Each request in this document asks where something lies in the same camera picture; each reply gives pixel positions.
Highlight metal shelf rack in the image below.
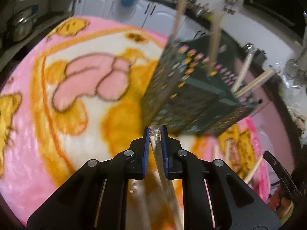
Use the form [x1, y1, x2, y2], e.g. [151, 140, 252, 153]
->
[0, 0, 80, 61]

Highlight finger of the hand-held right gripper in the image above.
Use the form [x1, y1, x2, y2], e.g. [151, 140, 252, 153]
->
[262, 150, 301, 201]

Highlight dark green utensil basket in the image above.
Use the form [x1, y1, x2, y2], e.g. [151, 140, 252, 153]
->
[140, 32, 261, 139]

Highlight brown lumpy produce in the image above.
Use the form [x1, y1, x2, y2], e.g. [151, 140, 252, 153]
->
[294, 114, 307, 135]

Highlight clear plastic bags of vegetables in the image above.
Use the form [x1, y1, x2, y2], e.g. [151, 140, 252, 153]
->
[280, 57, 307, 102]

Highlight pile of wooden chopsticks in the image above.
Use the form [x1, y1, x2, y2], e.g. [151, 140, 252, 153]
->
[172, 0, 274, 185]

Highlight stacked steel pots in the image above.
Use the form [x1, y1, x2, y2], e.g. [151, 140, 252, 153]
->
[8, 6, 37, 43]

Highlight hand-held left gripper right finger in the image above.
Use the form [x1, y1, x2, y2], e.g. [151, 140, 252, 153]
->
[162, 125, 281, 230]

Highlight pink printed blanket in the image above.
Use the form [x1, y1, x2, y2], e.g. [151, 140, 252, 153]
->
[0, 16, 296, 230]

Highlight steel kettle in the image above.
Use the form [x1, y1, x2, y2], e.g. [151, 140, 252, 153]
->
[243, 42, 256, 54]

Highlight group of sauce bottles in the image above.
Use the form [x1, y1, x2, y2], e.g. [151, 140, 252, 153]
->
[187, 0, 214, 21]

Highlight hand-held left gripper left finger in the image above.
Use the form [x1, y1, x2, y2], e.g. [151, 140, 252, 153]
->
[27, 126, 151, 230]

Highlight wooden chopstick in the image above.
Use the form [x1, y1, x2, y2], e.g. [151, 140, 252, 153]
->
[149, 125, 184, 230]

